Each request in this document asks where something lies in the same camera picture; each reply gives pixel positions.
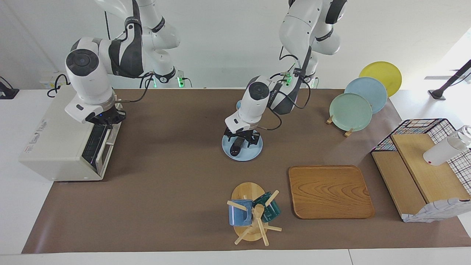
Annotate brown table mat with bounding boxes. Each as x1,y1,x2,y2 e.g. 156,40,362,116
21,88,471,254

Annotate wooden serving tray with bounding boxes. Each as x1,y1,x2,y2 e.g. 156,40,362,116
288,165,375,220

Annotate wooden plate rack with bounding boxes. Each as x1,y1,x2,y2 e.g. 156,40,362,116
326,115,354,137

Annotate glass oven door with handle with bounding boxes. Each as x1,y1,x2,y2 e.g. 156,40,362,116
81,122,122,181

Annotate white grey patterned cloth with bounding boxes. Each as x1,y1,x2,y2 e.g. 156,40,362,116
402,198,471,223

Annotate pale blue ridged plate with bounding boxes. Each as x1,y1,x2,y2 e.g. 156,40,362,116
222,132,264,162

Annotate yellow plate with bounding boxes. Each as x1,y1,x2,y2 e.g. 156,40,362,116
359,61,402,98

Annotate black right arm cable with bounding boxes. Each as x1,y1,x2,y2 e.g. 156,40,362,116
105,11,155,103

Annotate mint green plate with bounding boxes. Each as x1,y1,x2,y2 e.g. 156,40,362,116
329,93,373,132

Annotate black wire basket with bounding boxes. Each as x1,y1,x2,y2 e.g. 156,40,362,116
371,118,471,195

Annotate dark green ceramic mug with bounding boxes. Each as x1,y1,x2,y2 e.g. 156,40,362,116
252,191,281,223

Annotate wooden mug tree stand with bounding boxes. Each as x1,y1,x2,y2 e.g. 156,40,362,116
227,182,283,246

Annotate white cup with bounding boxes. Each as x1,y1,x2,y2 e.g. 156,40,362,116
423,125,471,166

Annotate black oven power cord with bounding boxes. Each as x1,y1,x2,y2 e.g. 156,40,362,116
47,74,70,98

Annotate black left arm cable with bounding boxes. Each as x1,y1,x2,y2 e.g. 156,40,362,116
258,44,313,131

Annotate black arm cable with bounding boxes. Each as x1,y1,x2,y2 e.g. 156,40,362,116
258,44,313,131
105,11,155,103

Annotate light blue smooth plate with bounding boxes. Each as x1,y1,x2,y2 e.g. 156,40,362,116
344,77,388,114

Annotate white wall outlet box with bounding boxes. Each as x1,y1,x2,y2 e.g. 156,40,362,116
39,72,70,89

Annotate beige toaster oven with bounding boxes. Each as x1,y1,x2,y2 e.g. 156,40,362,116
19,85,124,181

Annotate wooden shelf unit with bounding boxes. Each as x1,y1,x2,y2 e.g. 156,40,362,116
372,133,471,221

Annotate blue ceramic mug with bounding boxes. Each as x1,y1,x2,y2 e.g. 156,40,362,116
229,199,254,226

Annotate black clamp device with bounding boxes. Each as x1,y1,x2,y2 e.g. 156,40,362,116
0,76,20,100

